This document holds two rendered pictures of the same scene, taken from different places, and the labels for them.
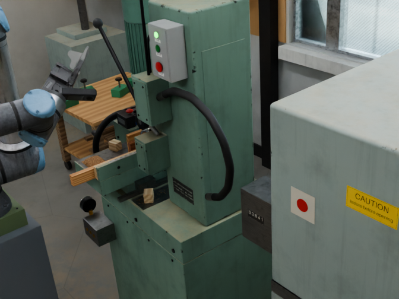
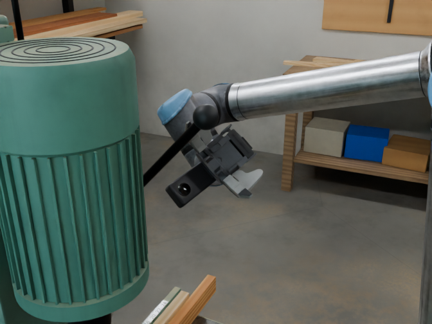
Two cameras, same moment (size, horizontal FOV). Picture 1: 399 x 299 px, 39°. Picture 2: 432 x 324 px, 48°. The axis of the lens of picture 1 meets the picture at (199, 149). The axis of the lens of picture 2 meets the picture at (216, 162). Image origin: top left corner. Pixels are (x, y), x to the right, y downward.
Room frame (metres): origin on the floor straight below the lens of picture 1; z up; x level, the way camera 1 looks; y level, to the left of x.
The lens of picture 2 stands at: (2.50, 0.03, 1.61)
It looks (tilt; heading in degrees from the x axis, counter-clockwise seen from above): 24 degrees down; 151
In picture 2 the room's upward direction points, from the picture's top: straight up
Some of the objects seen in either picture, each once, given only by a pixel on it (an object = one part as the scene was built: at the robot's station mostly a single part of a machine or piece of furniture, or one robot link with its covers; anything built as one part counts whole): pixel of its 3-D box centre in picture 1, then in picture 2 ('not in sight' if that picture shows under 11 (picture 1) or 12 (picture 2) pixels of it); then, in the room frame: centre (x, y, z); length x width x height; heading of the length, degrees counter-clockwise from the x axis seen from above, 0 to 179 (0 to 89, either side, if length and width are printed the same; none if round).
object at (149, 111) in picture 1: (151, 97); not in sight; (1.68, 0.14, 1.23); 0.09 x 0.08 x 0.15; 35
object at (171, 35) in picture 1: (167, 50); not in sight; (1.60, 0.07, 1.40); 0.10 x 0.06 x 0.16; 35
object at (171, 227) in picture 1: (185, 193); not in sight; (1.84, 0.07, 0.76); 0.57 x 0.45 x 0.09; 35
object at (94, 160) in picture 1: (95, 161); not in sight; (1.87, 0.39, 0.91); 0.10 x 0.07 x 0.02; 35
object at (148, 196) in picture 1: (148, 195); not in sight; (1.75, 0.20, 0.82); 0.04 x 0.03 x 0.04; 178
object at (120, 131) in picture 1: (137, 130); not in sight; (2.10, 0.25, 0.91); 0.15 x 0.14 x 0.09; 125
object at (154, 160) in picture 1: (152, 152); not in sight; (1.70, 0.16, 1.02); 0.09 x 0.07 x 0.12; 125
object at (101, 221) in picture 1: (98, 228); not in sight; (1.91, 0.43, 0.58); 0.12 x 0.08 x 0.08; 35
